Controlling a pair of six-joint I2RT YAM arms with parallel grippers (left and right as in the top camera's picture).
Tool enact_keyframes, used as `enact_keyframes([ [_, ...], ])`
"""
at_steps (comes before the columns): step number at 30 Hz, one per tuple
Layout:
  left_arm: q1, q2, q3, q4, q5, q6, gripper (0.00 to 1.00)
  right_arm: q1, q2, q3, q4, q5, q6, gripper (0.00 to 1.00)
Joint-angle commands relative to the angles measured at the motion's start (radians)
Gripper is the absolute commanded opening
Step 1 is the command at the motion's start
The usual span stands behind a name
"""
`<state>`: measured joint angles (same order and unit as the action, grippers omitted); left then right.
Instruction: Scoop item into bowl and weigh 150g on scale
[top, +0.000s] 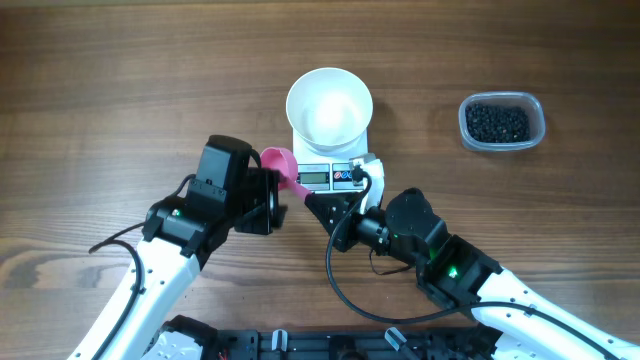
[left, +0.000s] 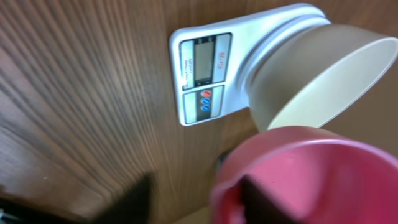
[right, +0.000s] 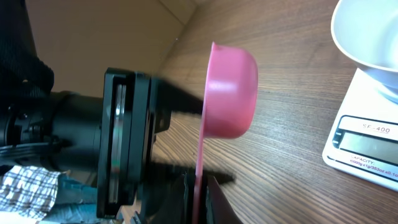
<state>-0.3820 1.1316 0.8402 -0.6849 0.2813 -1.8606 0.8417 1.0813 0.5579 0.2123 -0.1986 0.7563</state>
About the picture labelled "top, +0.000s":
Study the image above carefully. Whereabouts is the pink plastic measuring scoop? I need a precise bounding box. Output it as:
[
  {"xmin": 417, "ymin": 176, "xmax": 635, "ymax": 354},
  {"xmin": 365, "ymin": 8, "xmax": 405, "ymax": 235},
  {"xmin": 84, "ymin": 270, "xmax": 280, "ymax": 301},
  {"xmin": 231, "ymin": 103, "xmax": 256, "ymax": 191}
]
[{"xmin": 260, "ymin": 147, "xmax": 311, "ymax": 202}]

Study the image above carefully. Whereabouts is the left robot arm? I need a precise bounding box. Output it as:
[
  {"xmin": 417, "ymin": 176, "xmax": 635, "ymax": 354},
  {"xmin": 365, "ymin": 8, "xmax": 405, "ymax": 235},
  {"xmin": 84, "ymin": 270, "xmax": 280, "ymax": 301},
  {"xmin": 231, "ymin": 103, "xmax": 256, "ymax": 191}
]
[{"xmin": 71, "ymin": 135, "xmax": 283, "ymax": 359}]

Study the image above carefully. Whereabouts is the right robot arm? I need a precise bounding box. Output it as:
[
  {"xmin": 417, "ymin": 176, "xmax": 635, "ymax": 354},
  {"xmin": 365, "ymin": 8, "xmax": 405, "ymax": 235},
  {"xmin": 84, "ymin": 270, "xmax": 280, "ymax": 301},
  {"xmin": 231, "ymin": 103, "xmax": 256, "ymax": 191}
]
[{"xmin": 304, "ymin": 188, "xmax": 639, "ymax": 359}]

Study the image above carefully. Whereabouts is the white digital kitchen scale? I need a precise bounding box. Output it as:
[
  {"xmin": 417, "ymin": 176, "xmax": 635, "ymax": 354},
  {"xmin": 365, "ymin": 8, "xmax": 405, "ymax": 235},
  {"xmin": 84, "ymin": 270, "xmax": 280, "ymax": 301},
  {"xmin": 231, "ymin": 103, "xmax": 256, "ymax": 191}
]
[{"xmin": 293, "ymin": 132, "xmax": 368, "ymax": 194}]

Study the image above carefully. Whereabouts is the white bowl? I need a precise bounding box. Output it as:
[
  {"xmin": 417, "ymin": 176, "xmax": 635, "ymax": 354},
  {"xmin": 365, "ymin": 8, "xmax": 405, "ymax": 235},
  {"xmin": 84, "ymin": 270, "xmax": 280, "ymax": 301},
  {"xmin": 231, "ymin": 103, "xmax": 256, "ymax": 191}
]
[{"xmin": 285, "ymin": 67, "xmax": 374, "ymax": 152}]

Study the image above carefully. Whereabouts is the black peppercorns pile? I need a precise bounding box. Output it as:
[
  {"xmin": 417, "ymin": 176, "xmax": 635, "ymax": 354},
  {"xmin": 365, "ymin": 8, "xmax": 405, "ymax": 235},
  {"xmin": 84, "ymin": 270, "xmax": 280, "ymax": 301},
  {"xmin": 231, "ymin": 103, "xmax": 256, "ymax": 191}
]
[{"xmin": 465, "ymin": 103, "xmax": 530, "ymax": 143}]

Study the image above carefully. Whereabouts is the clear plastic container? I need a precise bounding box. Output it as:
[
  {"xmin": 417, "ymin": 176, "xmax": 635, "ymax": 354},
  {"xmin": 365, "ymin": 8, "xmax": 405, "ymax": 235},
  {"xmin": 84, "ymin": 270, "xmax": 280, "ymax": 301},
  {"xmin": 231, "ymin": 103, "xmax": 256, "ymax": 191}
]
[{"xmin": 458, "ymin": 91, "xmax": 546, "ymax": 152}]

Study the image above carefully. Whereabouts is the right black camera cable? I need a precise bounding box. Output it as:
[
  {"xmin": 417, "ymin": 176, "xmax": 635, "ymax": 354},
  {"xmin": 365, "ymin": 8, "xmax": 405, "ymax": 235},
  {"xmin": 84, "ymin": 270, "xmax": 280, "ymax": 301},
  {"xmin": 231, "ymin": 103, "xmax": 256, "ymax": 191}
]
[{"xmin": 325, "ymin": 172, "xmax": 626, "ymax": 360}]

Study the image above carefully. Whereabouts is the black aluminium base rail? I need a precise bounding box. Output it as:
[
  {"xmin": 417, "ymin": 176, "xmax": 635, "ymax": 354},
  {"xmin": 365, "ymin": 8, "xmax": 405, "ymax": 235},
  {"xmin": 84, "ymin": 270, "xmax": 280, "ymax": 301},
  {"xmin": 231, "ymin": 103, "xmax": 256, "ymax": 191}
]
[{"xmin": 203, "ymin": 325, "xmax": 502, "ymax": 360}]

